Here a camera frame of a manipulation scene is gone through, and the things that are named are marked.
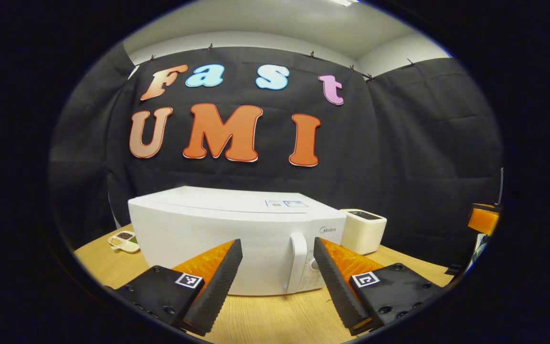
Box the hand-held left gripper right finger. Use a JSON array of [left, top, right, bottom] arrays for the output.
[[313, 237, 448, 336]]

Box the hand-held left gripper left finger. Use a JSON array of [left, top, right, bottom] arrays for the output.
[[105, 238, 243, 337]]

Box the white divided snack dish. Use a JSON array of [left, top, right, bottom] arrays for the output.
[[107, 231, 140, 254]]

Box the small white green object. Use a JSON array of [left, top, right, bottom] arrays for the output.
[[471, 233, 489, 262]]

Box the white microwave oven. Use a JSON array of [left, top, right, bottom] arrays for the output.
[[128, 186, 347, 297]]

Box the white toaster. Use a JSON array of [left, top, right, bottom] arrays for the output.
[[340, 208, 388, 256]]

